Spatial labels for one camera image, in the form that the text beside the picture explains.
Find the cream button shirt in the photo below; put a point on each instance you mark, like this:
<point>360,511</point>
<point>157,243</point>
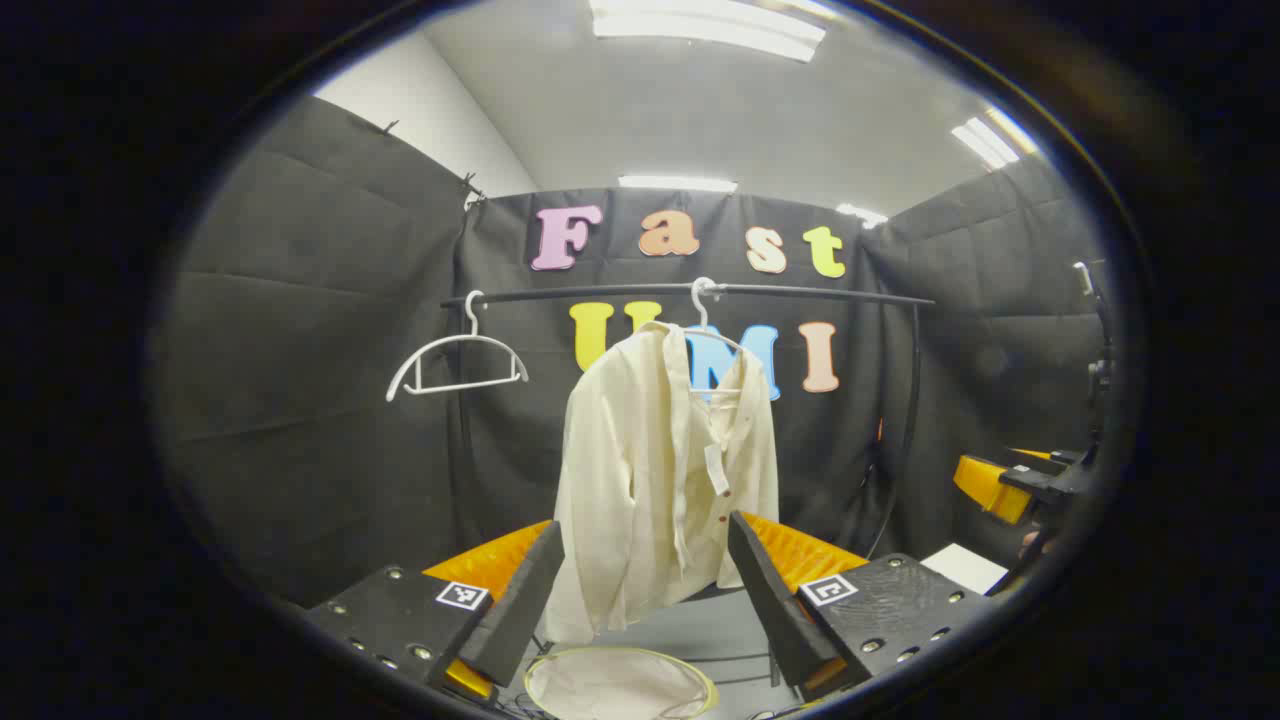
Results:
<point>620,470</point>

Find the white plastic clothes hanger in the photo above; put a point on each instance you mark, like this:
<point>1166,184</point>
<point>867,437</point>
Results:
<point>471,322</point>
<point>703,310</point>

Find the ceiling light panel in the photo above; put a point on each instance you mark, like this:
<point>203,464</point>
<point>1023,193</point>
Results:
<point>678,184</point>
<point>862,214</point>
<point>985,143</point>
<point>700,25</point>

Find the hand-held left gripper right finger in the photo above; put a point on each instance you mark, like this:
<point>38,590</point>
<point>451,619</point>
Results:
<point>775,600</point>

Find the black backdrop cloth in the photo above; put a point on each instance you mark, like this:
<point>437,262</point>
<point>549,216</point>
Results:
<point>320,350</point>

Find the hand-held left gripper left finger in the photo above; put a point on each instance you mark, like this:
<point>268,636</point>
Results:
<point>520,600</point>

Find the black metal clothes rack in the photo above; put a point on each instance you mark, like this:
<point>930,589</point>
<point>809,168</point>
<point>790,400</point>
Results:
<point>600,293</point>

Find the white mesh laundry hamper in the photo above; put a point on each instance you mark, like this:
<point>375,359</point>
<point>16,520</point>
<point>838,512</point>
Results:
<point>610,685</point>

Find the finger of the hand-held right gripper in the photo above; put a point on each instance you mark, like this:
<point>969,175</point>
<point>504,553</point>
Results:
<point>990,485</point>

